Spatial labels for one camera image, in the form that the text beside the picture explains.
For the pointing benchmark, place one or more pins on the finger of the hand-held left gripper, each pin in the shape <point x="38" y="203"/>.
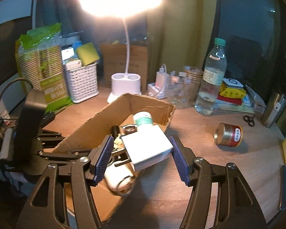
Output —
<point x="52" y="137"/>
<point x="62" y="154"/>

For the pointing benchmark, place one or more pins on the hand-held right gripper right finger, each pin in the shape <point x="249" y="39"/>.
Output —
<point x="180" y="162"/>

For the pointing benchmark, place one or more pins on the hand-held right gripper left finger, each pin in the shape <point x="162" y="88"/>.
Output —
<point x="103" y="162"/>

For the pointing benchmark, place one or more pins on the small white pill bottle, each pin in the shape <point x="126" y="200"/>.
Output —
<point x="119" y="176"/>

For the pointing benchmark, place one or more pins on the black flashlight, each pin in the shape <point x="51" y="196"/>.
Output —
<point x="114" y="131"/>

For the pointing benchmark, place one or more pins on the white charger plug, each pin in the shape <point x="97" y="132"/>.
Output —
<point x="147" y="148"/>

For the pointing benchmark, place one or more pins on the black wristwatch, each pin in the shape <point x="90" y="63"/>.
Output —
<point x="128" y="129"/>

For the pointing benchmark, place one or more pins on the teal label pill bottle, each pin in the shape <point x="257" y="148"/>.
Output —
<point x="143" y="119"/>

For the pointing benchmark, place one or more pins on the black car key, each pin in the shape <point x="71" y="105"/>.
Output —
<point x="49" y="117"/>

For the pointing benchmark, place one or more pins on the gold red tin can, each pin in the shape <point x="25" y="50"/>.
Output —
<point x="228" y="134"/>

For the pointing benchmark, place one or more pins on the white woven plastic basket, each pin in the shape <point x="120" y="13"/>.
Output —
<point x="82" y="85"/>

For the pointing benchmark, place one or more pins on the green paper cup package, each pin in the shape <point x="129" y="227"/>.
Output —
<point x="38" y="62"/>

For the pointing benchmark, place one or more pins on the clear plastic jar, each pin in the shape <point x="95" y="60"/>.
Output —
<point x="190" y="88"/>

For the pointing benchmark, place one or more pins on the white power strip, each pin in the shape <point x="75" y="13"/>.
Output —
<point x="155" y="90"/>

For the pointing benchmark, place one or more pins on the pale green paper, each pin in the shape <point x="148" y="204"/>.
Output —
<point x="236" y="109"/>

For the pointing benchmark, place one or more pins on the red book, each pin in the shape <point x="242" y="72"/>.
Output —
<point x="228" y="100"/>

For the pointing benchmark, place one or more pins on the black scissors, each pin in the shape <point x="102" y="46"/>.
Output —
<point x="249" y="121"/>

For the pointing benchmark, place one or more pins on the white desk lamp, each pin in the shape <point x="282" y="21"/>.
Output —
<point x="126" y="83"/>

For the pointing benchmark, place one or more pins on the clear water bottle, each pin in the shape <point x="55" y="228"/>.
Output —
<point x="209" y="83"/>

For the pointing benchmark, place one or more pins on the yellow wipes pack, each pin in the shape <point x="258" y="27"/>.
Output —
<point x="232" y="93"/>

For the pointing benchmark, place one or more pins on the blue white packet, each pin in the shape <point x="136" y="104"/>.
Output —
<point x="246" y="101"/>

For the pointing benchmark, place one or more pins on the green sponge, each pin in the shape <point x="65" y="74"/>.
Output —
<point x="88" y="53"/>

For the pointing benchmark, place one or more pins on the blue plastic packet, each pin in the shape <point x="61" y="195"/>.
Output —
<point x="77" y="45"/>

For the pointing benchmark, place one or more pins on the white ribbed container stack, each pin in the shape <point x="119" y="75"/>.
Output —
<point x="70" y="39"/>

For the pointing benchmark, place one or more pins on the white plastic packet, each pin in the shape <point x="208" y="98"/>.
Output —
<point x="256" y="100"/>

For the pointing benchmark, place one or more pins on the brown kraft cardboard box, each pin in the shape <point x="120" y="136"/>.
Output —
<point x="116" y="62"/>

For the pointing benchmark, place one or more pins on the steel tumbler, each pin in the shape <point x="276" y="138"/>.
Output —
<point x="273" y="112"/>

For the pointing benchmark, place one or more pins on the black phone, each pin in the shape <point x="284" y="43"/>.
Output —
<point x="285" y="186"/>

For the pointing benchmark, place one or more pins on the teal curtain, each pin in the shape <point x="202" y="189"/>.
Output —
<point x="52" y="9"/>

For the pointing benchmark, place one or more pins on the yellow curtain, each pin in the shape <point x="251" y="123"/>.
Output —
<point x="181" y="40"/>

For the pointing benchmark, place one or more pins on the glass sliding door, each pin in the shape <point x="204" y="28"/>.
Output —
<point x="252" y="40"/>

